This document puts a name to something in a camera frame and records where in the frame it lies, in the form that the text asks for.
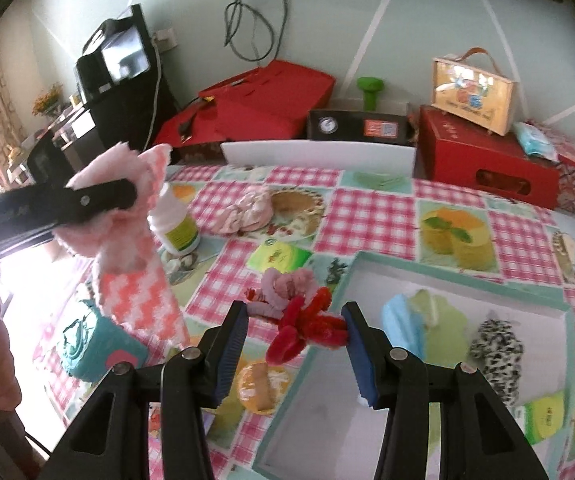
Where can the red carton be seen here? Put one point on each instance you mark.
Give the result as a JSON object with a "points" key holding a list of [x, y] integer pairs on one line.
{"points": [[482, 160]]}

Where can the black box with gauge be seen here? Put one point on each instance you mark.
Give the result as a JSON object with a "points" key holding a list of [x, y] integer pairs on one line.
{"points": [[347, 127]]}

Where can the white wall outlet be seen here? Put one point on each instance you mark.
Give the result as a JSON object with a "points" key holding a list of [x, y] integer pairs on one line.
{"points": [[164, 40]]}

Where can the blue face mask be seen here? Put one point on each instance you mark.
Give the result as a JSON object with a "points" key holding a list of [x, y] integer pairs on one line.
{"points": [[402, 325]]}

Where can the green dumbbell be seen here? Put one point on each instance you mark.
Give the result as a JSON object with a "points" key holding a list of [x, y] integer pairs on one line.
{"points": [[372, 91]]}

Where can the pink striped scrunchie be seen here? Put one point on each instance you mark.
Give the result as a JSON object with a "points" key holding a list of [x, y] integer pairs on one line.
{"points": [[245, 210]]}

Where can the black cabinet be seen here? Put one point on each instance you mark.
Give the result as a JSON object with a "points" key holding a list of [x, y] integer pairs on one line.
{"points": [[127, 115]]}

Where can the checkered printed tablecloth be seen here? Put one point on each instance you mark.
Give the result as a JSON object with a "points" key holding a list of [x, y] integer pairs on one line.
{"points": [[377, 210]]}

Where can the pink zigzag fluffy sock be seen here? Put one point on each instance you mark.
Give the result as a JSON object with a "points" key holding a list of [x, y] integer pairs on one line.
{"points": [[137, 290]]}

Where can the leopard print cloth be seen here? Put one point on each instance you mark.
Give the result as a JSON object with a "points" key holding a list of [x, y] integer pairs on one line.
{"points": [[497, 355]]}

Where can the yellow flower bunch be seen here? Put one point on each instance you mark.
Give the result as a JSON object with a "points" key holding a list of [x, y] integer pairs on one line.
{"points": [[47, 97]]}

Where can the round yellow snack pack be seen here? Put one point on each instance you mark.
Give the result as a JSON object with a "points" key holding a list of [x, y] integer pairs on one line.
{"points": [[260, 387]]}

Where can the small green tissue packet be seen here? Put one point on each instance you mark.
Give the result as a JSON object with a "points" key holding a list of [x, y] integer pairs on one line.
{"points": [[280, 256]]}

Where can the large red box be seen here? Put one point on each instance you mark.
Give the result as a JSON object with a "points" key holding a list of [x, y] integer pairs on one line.
{"points": [[262, 100]]}

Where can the teal plastic toy case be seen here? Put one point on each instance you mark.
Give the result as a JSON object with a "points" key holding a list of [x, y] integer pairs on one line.
{"points": [[100, 347]]}

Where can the green cloth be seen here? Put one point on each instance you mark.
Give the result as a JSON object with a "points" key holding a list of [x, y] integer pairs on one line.
{"points": [[445, 320]]}

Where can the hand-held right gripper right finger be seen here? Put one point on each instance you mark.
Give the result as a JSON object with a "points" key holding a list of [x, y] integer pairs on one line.
{"points": [[362, 365]]}

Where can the white pill bottle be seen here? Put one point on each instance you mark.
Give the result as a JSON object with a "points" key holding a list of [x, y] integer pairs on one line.
{"points": [[177, 230]]}

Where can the teal box lid tray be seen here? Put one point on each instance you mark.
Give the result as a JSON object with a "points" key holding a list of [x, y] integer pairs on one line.
{"points": [[347, 440]]}

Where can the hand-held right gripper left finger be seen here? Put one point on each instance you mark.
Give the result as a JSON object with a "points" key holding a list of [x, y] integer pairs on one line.
{"points": [[227, 360]]}

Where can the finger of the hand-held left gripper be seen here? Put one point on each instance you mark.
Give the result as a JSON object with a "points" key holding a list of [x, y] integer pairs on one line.
{"points": [[97, 202]]}

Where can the blue mask pack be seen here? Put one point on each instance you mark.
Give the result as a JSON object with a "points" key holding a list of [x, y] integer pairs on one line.
{"points": [[535, 140]]}

